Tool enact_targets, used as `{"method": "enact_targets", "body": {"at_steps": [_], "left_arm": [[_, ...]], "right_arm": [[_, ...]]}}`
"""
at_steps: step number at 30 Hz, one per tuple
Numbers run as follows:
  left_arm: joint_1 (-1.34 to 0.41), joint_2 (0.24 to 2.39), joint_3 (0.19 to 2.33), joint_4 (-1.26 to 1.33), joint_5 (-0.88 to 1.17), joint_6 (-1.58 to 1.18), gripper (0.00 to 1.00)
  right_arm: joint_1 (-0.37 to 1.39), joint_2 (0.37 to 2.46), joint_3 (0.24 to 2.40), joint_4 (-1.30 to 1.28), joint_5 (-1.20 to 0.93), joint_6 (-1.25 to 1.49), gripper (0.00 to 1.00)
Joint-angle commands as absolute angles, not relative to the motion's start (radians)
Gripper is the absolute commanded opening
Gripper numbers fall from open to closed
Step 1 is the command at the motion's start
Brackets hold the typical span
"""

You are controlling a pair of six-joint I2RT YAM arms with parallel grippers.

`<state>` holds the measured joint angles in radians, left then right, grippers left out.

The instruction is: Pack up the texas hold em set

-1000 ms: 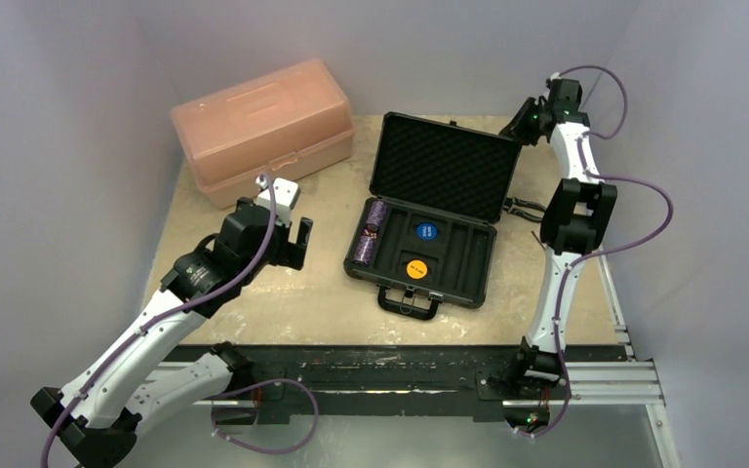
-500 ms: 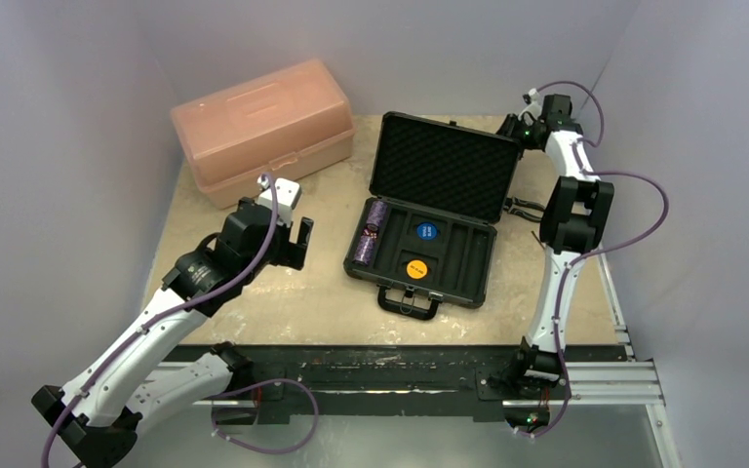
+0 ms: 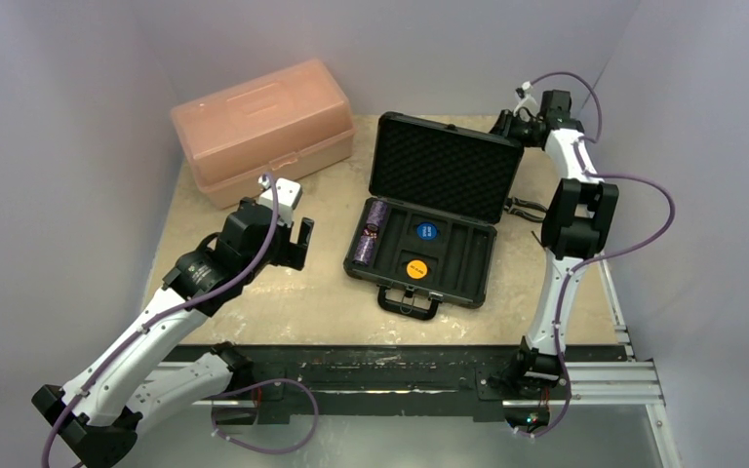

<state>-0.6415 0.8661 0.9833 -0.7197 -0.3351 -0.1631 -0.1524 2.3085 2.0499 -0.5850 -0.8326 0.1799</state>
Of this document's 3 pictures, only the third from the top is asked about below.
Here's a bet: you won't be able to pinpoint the purple poker chip stack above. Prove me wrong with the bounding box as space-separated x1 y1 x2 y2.
365 200 388 230

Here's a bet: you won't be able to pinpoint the yellow big blind button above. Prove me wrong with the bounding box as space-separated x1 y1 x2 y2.
406 259 429 280

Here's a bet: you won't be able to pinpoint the blue small blind button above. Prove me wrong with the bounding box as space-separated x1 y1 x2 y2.
415 221 439 241

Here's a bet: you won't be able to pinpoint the black foam-lined carry case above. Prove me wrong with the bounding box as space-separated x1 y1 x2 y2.
343 112 524 321

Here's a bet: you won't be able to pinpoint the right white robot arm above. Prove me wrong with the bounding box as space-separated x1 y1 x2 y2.
493 89 619 397

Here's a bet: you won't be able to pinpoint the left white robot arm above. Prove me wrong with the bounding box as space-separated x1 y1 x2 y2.
31 193 313 467

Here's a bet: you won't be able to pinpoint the pink plastic storage box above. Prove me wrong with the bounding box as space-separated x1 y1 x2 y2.
171 59 356 209

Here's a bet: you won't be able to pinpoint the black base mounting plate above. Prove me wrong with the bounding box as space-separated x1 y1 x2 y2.
171 344 628 428

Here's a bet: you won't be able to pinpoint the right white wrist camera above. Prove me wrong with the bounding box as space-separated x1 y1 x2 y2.
513 81 539 120

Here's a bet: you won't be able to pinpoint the blue-handled pliers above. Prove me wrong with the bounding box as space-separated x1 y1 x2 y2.
504 197 547 223

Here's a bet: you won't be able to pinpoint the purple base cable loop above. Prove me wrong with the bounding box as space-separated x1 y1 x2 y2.
209 377 320 454

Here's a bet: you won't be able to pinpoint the aluminium extrusion rail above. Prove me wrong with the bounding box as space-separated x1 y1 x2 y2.
599 260 683 467

